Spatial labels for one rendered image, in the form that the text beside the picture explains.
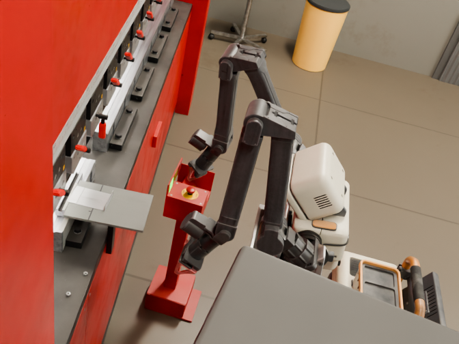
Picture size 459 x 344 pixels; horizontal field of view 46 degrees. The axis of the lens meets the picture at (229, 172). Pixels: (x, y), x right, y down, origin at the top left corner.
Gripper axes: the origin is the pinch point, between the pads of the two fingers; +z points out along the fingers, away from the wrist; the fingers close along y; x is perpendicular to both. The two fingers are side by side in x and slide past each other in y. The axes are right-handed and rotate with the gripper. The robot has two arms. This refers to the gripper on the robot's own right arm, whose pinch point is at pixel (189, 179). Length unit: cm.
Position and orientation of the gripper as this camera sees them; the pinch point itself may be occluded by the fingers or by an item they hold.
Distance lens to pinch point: 214.7
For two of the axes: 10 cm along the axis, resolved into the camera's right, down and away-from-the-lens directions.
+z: -5.6, 6.0, 5.6
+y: -5.3, 2.6, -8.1
